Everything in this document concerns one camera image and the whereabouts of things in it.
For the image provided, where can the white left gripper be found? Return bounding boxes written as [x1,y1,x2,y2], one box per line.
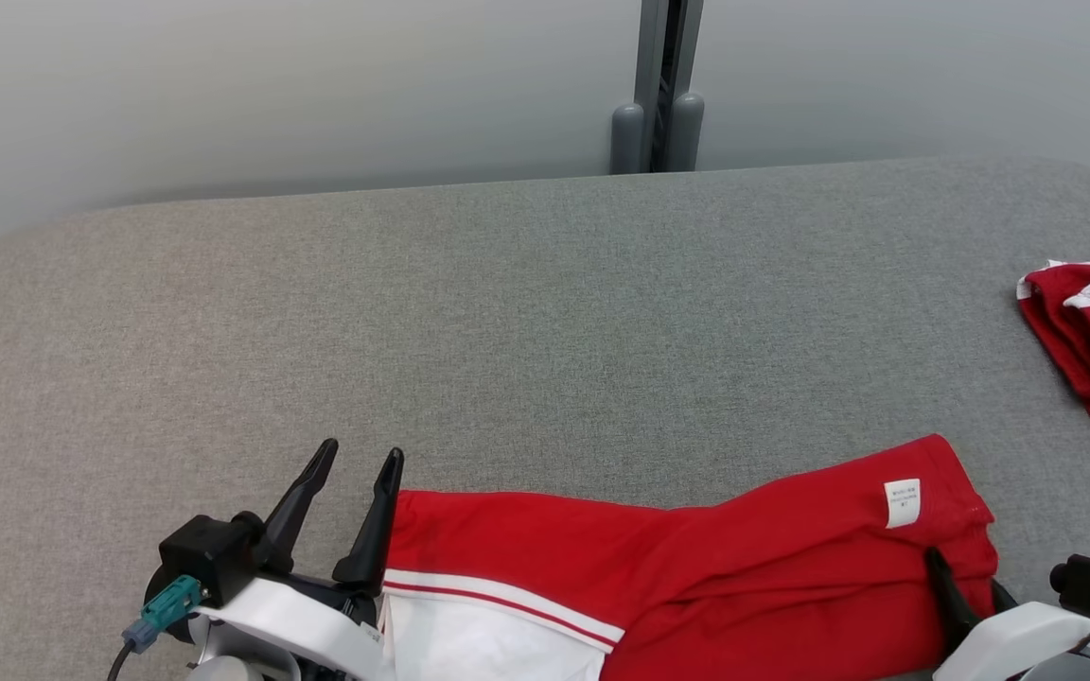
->
[190,438,404,681]

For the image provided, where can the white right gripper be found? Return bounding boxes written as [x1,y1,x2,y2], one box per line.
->
[923,547,1090,681]

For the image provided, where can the red shirt with white panel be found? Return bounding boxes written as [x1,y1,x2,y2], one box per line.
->
[379,433,1000,681]

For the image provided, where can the teal left camera connector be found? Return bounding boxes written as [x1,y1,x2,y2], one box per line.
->
[122,575,203,654]

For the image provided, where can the grey metal partition post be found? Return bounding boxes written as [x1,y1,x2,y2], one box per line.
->
[635,0,705,173]

